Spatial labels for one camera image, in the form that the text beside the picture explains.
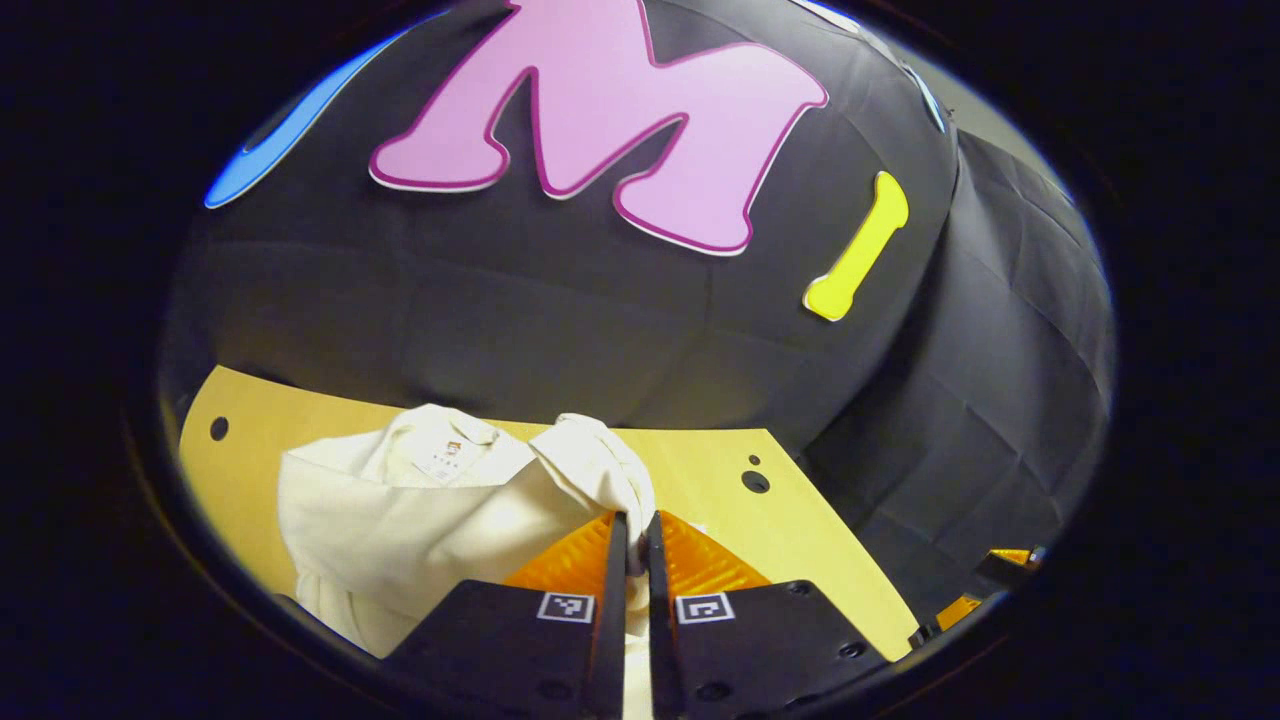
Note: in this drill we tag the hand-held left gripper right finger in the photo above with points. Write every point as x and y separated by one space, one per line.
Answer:
740 650

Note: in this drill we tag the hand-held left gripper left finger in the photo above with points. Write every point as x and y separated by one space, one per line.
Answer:
540 660

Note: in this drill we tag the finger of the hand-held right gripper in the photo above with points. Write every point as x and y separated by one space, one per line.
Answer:
957 612
1010 565

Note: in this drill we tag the cream button-up shirt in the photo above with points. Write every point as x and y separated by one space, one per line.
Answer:
420 520

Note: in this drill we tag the black backdrop cloth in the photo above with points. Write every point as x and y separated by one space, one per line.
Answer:
600 320

